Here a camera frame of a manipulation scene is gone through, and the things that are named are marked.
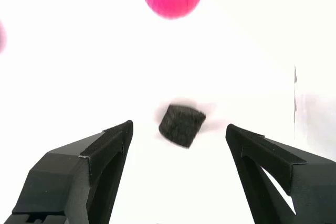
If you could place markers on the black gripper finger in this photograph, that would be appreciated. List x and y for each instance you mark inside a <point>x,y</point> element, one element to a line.
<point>57,182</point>
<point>312,190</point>

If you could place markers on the small black box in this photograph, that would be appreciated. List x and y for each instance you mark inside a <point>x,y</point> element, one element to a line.
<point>181,127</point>

